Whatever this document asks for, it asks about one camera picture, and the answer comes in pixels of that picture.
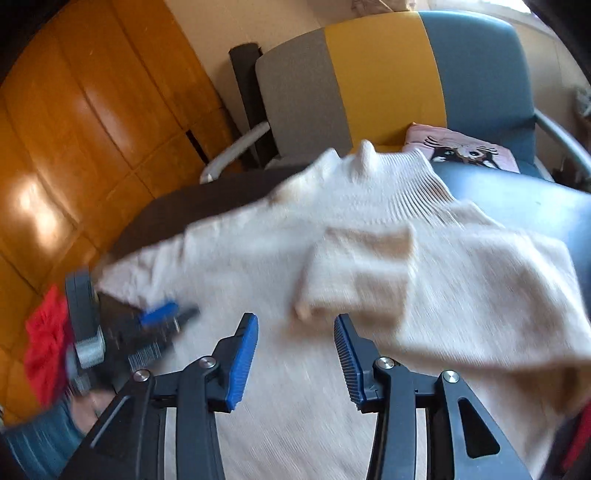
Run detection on pink cat print cushion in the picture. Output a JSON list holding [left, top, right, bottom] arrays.
[[403, 122, 522, 174]]

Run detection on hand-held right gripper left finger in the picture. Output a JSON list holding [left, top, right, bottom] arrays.
[[69, 312, 259, 480]]

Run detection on orange wooden wardrobe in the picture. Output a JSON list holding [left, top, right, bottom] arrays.
[[0, 0, 241, 425]]

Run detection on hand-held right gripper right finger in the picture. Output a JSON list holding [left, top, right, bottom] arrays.
[[333, 314, 546, 480]]

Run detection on grey yellow blue chair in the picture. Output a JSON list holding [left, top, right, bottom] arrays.
[[199, 9, 591, 185]]

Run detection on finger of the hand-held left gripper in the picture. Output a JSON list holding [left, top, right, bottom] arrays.
[[139, 302, 201, 334], [124, 339, 175, 371]]

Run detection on cream knit sweater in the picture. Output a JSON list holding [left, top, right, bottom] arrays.
[[95, 141, 591, 480]]

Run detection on black upright panel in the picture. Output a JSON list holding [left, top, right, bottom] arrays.
[[229, 43, 278, 169]]

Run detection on red cloth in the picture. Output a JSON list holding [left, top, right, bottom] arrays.
[[24, 285, 77, 408], [561, 408, 591, 474]]

